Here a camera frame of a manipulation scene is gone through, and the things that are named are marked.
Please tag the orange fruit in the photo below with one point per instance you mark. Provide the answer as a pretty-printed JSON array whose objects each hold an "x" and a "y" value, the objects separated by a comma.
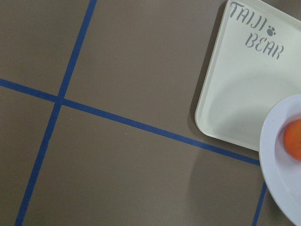
[{"x": 292, "y": 139}]

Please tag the cream bear print tray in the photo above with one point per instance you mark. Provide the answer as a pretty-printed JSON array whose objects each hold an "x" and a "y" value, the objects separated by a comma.
[{"x": 255, "y": 63}]

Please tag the white round plate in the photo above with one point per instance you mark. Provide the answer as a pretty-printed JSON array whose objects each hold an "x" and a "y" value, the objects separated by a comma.
[{"x": 281, "y": 172}]

